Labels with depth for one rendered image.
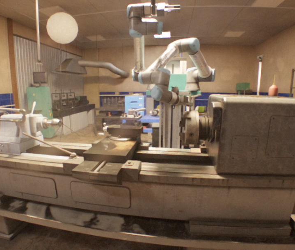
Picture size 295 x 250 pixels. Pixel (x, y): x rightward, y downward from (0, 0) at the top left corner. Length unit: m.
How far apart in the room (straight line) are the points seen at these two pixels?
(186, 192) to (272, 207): 0.60
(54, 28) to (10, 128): 3.42
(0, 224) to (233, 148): 2.14
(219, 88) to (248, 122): 7.48
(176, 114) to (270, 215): 1.56
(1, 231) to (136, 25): 2.20
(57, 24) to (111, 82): 4.71
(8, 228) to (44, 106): 3.91
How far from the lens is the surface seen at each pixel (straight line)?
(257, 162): 1.28
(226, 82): 8.71
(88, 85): 9.24
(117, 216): 1.53
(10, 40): 6.17
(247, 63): 9.06
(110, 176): 1.11
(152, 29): 1.32
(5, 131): 1.94
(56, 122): 1.64
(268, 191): 1.40
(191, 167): 1.29
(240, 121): 1.16
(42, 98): 5.58
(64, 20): 4.94
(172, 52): 1.58
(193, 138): 1.26
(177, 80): 2.31
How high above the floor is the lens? 1.37
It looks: 11 degrees down
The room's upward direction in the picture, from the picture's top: straight up
